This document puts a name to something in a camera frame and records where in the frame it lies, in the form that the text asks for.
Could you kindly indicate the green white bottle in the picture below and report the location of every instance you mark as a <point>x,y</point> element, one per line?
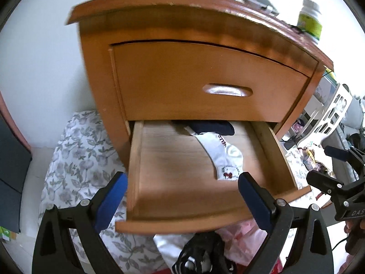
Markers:
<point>309,20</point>

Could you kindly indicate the wooden nightstand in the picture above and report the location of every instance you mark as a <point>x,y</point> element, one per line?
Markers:
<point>104,24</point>

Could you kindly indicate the wooden drawer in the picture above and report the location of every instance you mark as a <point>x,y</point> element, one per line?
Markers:
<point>175,80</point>
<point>172,184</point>

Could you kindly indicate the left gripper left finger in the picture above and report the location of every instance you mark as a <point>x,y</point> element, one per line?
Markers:
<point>54,250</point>

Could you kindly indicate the white perforated basket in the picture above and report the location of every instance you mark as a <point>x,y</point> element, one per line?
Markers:
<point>324,111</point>

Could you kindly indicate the white printed sock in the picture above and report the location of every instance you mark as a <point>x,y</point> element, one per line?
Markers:
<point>227,158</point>

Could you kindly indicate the pink white cloth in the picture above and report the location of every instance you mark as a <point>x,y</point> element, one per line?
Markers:
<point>241,243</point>

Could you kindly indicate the grey floral bedsheet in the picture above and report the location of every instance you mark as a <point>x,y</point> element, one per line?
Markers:
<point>83,162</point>

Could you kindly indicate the dark navy sock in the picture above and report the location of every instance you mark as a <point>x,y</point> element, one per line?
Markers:
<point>203,126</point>

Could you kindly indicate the person's right hand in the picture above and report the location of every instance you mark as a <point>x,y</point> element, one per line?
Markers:
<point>350,224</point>

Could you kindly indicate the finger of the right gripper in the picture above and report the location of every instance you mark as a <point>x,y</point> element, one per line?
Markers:
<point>339,154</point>
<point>326,184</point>

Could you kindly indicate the dark blue cabinet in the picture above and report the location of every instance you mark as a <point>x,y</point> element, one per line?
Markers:
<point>14,163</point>

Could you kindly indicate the black striped garment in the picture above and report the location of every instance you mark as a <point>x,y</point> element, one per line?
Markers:
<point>204,253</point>

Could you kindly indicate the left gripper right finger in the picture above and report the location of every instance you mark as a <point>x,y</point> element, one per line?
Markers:
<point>311,250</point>

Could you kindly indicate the colourful clutter pile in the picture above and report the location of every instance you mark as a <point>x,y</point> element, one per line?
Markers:
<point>314,159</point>

